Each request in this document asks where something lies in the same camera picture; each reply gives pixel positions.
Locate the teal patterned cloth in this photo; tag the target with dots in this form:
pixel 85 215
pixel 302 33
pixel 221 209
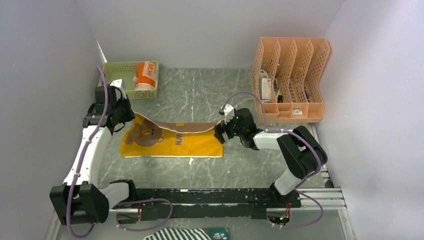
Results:
pixel 217 233

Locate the black white striped towel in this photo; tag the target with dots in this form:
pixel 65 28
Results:
pixel 179 234

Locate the green plastic basket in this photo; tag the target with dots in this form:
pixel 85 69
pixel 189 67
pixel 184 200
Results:
pixel 126 70

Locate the yellow brown towel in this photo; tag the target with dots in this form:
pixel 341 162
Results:
pixel 152 138

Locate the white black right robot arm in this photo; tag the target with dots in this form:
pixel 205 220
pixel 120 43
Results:
pixel 303 155

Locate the small white box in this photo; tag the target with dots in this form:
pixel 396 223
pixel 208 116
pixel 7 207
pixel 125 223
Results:
pixel 297 112

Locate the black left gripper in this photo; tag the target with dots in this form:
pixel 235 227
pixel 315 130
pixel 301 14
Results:
pixel 130 114

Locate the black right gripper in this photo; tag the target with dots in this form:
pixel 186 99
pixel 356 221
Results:
pixel 219 128

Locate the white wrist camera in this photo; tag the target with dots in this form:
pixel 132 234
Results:
pixel 119 86
pixel 228 112

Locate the orange white patterned towel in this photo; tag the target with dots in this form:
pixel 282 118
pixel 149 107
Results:
pixel 145 76

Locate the orange plastic file organizer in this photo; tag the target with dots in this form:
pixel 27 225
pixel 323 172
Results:
pixel 295 66

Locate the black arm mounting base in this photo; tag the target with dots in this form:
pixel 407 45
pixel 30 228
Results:
pixel 160 203

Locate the white red paper card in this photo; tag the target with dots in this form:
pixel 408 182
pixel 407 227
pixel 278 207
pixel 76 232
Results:
pixel 264 86

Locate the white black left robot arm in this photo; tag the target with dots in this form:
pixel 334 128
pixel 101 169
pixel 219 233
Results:
pixel 79 200

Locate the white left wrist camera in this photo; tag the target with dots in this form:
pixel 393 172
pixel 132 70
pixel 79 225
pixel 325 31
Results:
pixel 119 86

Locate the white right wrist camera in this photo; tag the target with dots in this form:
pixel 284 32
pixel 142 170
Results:
pixel 228 112

